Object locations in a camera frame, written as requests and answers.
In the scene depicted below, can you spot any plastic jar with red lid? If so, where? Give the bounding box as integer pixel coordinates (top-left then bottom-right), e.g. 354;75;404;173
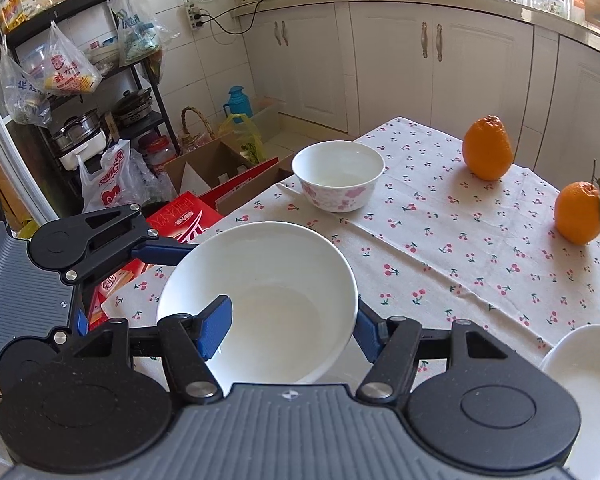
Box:
139;135;178;171

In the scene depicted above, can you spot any white kitchen cabinet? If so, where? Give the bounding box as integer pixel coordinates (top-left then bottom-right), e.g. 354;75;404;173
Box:
240;2;600;196

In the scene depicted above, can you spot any steel pot with lid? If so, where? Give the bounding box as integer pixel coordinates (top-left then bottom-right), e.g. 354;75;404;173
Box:
50;109;103;153

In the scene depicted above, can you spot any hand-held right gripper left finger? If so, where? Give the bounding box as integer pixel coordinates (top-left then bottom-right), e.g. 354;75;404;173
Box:
75;296;232;403

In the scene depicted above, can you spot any yellow plastic bag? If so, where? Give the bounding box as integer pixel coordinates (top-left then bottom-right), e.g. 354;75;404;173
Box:
217;113;266;163

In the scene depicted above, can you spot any plastic bag with red-yellow print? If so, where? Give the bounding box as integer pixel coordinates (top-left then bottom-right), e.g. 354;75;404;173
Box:
22;20;103;98

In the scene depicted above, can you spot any clear plastic bin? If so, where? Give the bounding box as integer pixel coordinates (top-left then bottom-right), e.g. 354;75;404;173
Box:
250;99;287;136

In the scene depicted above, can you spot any white power strip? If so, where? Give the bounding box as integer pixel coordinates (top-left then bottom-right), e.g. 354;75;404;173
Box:
185;2;206;31

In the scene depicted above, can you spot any round orange with leaf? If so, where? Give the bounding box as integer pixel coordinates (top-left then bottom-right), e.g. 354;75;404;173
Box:
553;160;600;246

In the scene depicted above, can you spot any pear-shaped orange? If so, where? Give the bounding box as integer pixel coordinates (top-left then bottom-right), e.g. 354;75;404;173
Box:
462;115;513;182

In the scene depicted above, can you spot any white fruit-print plate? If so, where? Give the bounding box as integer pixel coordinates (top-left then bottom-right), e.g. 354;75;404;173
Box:
539;324;600;466

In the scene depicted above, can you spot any white pink-flowered bowl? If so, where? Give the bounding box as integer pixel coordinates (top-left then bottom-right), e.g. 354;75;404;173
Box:
156;222;359;387
291;141;385;213

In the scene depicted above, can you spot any white plastic bag red print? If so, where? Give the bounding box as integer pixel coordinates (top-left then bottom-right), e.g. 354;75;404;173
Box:
77;139;176;213

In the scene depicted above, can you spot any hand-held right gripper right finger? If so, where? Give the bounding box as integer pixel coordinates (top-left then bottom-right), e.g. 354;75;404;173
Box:
352;305;508;403

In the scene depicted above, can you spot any black power cable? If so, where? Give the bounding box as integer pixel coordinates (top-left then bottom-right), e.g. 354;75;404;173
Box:
197;0;301;36

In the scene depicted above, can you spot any black metal shelf rack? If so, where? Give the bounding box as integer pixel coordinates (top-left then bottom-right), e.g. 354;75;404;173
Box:
2;0;181;196

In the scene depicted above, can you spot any white electric pot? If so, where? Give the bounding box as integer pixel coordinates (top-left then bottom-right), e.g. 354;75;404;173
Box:
57;132;108;171

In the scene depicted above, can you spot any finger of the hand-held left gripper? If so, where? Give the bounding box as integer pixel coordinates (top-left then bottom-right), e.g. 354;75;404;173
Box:
55;310;88;346
66;205;193;282

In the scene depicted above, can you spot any blue thermos flask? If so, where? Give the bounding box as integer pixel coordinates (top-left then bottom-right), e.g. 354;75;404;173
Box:
223;85;253;123

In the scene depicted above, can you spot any clear plastic bag blue print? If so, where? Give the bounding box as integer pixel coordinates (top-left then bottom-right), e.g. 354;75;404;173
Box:
0;42;53;128

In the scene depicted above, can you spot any wicker basket with handle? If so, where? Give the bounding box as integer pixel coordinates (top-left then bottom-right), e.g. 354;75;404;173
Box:
180;106;216;154

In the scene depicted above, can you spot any cherry-print tablecloth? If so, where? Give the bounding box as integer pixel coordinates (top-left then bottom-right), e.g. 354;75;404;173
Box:
97;116;600;396

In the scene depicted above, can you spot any black wok with lid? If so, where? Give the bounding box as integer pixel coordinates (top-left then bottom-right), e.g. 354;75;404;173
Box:
111;87;153;128

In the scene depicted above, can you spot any brown cardboard box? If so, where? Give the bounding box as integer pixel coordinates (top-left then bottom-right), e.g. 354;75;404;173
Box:
162;135;293;216

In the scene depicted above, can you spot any red gift box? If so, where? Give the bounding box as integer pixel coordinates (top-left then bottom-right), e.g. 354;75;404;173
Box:
87;194;226;333

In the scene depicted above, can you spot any clear bag with green contents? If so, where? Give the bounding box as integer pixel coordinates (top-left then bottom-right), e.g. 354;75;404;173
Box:
107;0;181;68

